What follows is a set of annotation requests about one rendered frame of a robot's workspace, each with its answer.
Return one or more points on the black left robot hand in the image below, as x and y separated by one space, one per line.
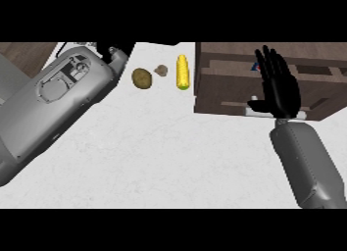
122 46

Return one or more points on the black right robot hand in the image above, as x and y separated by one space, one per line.
279 88

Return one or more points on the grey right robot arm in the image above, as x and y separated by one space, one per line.
306 160

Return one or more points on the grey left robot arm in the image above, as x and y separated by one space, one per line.
45 108

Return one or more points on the blue and red can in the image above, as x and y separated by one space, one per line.
254 67

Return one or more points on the brown wooden drawer front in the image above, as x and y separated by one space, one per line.
224 101

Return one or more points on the brown potato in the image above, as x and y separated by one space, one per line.
141 78

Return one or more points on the small brown lumpy vegetable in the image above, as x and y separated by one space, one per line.
161 70

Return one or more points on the yellow corn cob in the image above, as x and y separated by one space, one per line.
181 72

